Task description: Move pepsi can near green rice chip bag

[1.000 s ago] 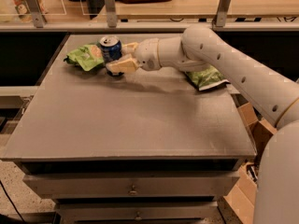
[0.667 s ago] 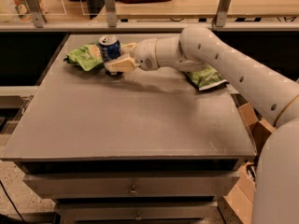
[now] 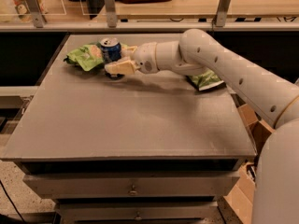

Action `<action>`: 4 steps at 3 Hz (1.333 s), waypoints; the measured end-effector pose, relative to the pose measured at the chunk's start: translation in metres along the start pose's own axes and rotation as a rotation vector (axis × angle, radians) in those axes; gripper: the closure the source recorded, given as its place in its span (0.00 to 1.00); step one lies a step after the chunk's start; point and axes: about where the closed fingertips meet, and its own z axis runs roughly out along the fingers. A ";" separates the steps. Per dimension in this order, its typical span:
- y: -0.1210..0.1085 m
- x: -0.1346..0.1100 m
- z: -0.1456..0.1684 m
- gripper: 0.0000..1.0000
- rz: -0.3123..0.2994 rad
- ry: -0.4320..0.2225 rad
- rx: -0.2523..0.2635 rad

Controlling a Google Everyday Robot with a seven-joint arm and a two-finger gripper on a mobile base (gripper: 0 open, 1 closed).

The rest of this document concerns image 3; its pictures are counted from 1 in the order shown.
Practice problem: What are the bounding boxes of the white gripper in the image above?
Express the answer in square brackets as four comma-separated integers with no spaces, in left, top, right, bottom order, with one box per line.
[105,42,159,75]

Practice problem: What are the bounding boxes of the blue pepsi can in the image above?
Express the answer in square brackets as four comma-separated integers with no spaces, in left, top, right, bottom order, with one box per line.
[99,36,125,80]

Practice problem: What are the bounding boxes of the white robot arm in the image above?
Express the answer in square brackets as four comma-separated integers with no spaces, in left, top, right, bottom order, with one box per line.
[105,29,299,224]

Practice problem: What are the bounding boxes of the green rice chip bag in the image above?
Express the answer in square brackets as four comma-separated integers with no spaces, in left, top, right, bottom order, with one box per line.
[64,40,130,73]

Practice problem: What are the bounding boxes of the green jalapeno chip bag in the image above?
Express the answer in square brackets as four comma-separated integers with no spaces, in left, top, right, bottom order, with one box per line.
[187,70,224,91]

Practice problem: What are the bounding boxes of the dark snack bag in box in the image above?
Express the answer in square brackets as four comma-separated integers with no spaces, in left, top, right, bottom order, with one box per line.
[246,165,256,180]

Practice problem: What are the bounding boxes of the upper metal drawer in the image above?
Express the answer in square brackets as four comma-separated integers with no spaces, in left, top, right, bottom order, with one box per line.
[23,172,239,199]

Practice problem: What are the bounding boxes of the metal drawer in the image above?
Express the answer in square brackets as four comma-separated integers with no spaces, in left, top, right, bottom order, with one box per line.
[23,172,239,199]
[55,202,218,221]

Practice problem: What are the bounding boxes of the lower metal drawer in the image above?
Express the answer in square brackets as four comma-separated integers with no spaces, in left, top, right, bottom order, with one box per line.
[55,202,218,221]

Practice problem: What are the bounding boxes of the cardboard box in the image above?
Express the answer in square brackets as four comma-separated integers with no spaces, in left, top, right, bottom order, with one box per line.
[224,105,274,224]

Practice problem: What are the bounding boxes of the middle metal bracket post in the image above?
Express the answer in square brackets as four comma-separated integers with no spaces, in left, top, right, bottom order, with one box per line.
[104,0,118,28]

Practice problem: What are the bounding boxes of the metal bracket post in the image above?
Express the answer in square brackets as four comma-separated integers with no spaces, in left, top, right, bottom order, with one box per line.
[104,0,118,28]
[213,0,231,27]
[25,0,46,28]

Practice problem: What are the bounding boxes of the left metal bracket post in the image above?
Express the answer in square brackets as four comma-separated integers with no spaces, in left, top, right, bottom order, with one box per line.
[25,0,46,28]

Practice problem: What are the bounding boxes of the right metal bracket post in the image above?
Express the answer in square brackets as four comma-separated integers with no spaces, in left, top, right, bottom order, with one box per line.
[213,0,231,27]

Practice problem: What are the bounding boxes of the black floor cable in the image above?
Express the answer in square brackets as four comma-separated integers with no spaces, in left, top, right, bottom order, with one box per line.
[0,180,27,224]

